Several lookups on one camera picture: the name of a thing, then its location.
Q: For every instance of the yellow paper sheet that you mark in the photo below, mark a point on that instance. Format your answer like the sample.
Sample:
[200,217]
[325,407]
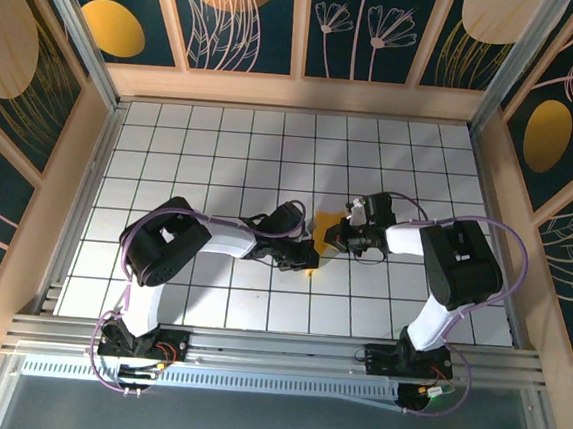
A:
[323,228]

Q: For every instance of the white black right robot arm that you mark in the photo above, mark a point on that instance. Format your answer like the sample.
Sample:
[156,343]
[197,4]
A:
[405,240]

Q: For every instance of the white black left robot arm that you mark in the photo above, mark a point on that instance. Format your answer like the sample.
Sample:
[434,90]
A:
[229,237]

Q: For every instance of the aluminium mounting rail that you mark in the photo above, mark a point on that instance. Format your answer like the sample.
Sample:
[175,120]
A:
[280,347]

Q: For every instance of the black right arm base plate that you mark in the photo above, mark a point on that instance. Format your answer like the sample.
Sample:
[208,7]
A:
[379,363]

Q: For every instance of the aluminium side rail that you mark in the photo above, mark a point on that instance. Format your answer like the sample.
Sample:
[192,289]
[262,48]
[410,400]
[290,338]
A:
[488,192]
[100,158]

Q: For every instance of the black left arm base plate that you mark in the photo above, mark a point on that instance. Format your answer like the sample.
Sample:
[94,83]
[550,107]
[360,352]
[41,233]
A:
[179,346]

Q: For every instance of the aluminium corner post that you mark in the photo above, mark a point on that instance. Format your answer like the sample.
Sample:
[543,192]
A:
[483,118]
[107,92]

